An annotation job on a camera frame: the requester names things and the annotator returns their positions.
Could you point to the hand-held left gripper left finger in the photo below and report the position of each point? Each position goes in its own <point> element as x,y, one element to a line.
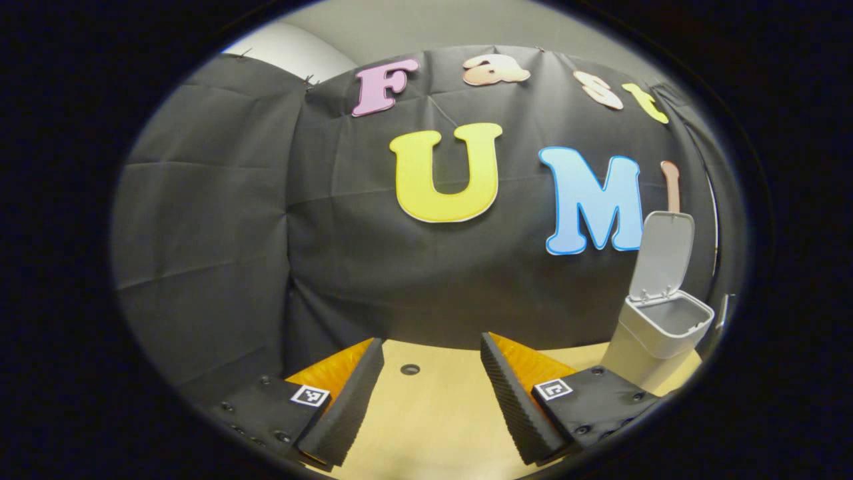
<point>348,406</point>

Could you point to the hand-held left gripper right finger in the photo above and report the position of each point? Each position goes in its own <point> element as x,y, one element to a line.
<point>516,413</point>

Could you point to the white desktop garbage bin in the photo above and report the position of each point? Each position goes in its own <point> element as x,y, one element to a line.
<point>660,253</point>

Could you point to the wooden desktop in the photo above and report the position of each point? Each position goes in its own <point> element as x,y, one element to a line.
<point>433,413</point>

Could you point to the black backdrop cloth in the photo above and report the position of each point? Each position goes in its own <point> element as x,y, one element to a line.
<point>266,233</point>

